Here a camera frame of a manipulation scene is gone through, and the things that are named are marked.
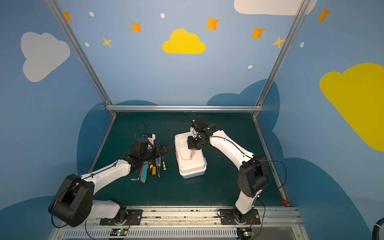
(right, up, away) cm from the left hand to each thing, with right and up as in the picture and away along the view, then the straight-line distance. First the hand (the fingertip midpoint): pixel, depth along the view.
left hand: (167, 149), depth 87 cm
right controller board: (+40, -38, -16) cm, 57 cm away
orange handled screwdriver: (-9, -13, +3) cm, 16 cm away
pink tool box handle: (+15, -2, -6) cm, 16 cm away
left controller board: (-21, -37, -16) cm, 46 cm away
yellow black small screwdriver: (-3, -10, +4) cm, 11 cm away
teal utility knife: (-14, -16, 0) cm, 22 cm away
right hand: (+13, +3, -3) cm, 14 cm away
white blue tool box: (+13, -9, -7) cm, 17 cm away
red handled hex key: (-17, -15, +1) cm, 22 cm away
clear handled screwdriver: (-8, -9, +7) cm, 14 cm away
